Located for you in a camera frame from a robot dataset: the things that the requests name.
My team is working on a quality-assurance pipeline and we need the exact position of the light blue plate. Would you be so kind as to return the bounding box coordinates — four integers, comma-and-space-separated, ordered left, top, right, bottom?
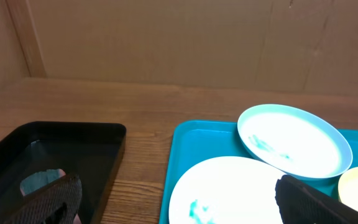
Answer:
237, 104, 354, 180

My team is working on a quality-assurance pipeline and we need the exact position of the teal plastic tray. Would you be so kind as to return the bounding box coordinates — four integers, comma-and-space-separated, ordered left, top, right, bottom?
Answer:
159, 120, 358, 224

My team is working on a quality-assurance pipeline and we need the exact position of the black rectangular tray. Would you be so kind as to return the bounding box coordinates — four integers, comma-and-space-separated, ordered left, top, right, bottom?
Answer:
0, 121, 127, 223

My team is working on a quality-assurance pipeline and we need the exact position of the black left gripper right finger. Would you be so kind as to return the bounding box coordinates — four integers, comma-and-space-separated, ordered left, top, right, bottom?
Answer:
275, 175, 358, 224

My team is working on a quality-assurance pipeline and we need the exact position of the white pink plate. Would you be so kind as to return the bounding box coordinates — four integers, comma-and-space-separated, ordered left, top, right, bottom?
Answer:
168, 156, 284, 224

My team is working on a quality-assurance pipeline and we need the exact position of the pink and black sponge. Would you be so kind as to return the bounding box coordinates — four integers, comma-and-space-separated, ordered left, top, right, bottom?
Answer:
20, 169, 65, 195

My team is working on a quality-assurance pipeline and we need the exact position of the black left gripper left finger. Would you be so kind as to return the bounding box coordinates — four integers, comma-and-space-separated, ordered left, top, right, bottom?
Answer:
4, 174, 82, 224

